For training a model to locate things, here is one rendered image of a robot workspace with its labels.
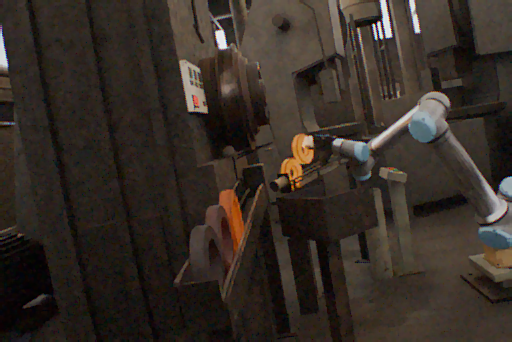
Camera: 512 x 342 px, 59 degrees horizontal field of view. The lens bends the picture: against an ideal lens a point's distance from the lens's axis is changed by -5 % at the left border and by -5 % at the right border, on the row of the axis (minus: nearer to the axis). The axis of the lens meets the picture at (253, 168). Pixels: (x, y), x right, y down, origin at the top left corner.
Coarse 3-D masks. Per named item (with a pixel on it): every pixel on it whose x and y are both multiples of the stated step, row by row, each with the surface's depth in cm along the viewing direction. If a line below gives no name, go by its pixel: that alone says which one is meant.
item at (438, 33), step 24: (432, 0) 497; (456, 0) 455; (480, 0) 449; (504, 0) 457; (432, 24) 507; (456, 24) 475; (480, 24) 450; (504, 24) 457; (432, 48) 517; (456, 48) 488; (480, 48) 450; (504, 48) 457; (432, 72) 537; (456, 72) 493; (480, 72) 510; (504, 72) 491; (480, 96) 517; (504, 96) 492; (456, 120) 496; (504, 120) 490; (504, 144) 491; (504, 168) 493
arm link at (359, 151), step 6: (342, 144) 232; (348, 144) 231; (354, 144) 229; (360, 144) 228; (366, 144) 229; (342, 150) 232; (348, 150) 230; (354, 150) 227; (360, 150) 226; (366, 150) 229; (342, 156) 234; (348, 156) 231; (354, 156) 229; (360, 156) 227; (366, 156) 230; (354, 162) 232; (360, 162) 231
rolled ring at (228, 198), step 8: (224, 192) 137; (232, 192) 140; (224, 200) 134; (232, 200) 137; (232, 208) 134; (232, 216) 132; (240, 216) 147; (232, 224) 131; (240, 224) 146; (232, 232) 131; (240, 232) 144
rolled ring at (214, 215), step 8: (208, 208) 120; (216, 208) 119; (224, 208) 126; (208, 216) 116; (216, 216) 116; (224, 216) 124; (208, 224) 114; (216, 224) 114; (224, 224) 126; (216, 232) 113; (224, 232) 128; (224, 240) 128; (232, 240) 129; (224, 248) 127; (232, 248) 127; (224, 256) 114; (232, 256) 125; (224, 264) 114
